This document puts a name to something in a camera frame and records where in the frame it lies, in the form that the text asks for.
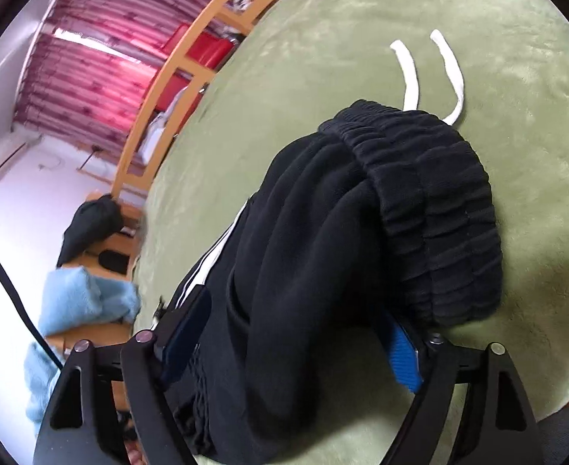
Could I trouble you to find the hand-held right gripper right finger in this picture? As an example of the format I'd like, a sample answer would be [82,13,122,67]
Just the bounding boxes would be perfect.
[379,312,542,465]

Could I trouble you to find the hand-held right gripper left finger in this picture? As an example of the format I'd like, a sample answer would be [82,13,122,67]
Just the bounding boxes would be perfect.
[33,287,212,465]

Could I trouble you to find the black pants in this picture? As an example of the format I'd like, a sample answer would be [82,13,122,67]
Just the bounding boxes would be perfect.
[161,29,504,465]

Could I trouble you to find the light blue fleece garment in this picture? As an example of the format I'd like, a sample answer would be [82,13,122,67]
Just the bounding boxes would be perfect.
[23,341,68,437]
[38,267,143,338]

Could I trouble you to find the black jacket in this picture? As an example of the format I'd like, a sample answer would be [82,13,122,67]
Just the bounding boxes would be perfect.
[56,194,126,269]

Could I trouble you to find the red chair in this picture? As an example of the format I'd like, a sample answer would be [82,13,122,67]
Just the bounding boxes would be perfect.
[165,23,233,67]
[155,74,189,113]

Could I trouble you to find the white air conditioner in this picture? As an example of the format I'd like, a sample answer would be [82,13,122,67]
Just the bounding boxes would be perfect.
[0,141,28,191]

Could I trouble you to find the green fleece blanket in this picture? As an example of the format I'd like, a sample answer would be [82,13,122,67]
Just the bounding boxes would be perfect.
[129,0,569,465]

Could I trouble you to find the black cable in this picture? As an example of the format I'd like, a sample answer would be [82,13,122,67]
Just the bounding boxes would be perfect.
[0,229,66,373]

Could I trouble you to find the wooden bed frame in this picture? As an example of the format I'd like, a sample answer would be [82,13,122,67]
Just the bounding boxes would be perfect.
[42,0,309,417]

